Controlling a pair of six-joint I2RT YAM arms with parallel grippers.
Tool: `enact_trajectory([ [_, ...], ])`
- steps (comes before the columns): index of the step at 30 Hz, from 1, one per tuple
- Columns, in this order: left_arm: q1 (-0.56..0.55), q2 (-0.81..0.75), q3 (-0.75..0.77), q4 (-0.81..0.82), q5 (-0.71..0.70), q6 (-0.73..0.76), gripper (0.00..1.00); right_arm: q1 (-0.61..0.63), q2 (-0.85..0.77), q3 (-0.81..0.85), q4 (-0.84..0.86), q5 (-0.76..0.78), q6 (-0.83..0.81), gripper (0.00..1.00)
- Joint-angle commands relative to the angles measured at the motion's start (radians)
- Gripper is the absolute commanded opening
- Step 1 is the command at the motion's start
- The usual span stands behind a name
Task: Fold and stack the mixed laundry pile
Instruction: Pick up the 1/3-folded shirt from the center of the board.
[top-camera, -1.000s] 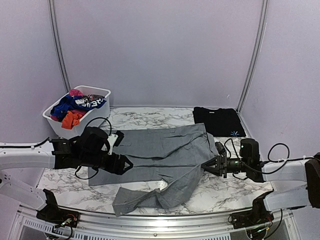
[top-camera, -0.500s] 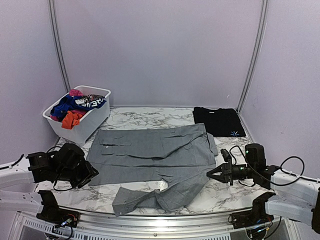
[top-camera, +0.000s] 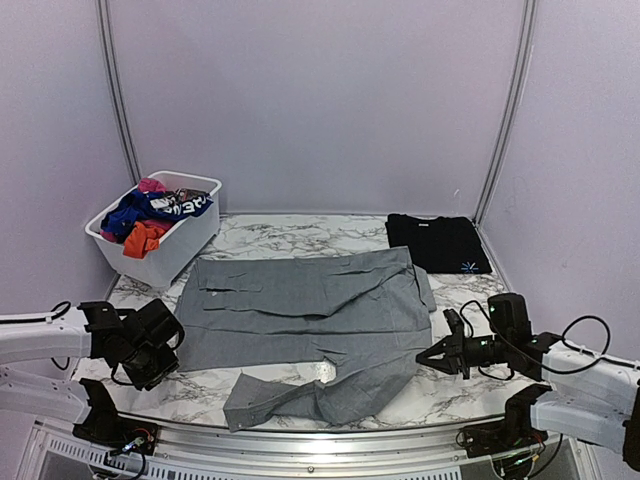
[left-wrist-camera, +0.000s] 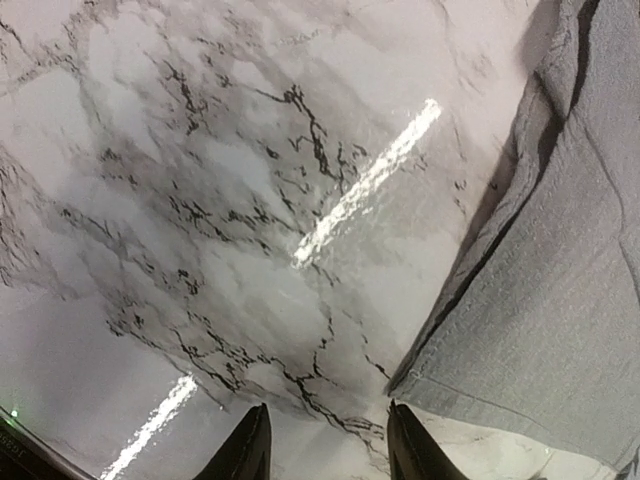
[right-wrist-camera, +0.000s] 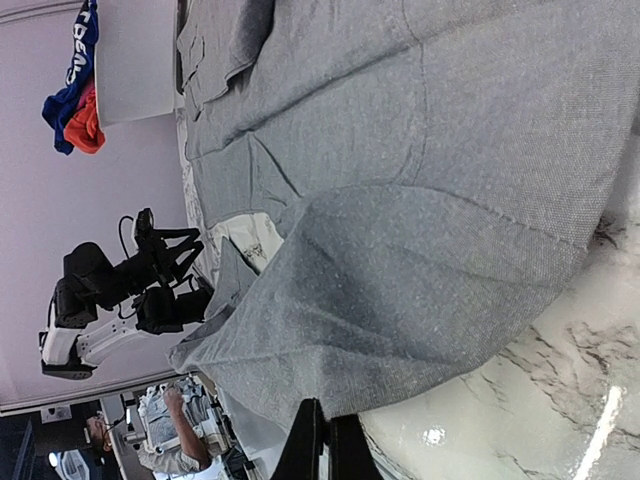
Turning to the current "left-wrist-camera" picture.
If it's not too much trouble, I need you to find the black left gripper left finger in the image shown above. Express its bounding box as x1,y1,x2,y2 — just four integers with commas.
197,403,272,480

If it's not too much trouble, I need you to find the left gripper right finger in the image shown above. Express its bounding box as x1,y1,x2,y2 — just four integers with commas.
387,401,455,480

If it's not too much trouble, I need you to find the grey garment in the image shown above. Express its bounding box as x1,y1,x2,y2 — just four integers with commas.
388,1,639,479

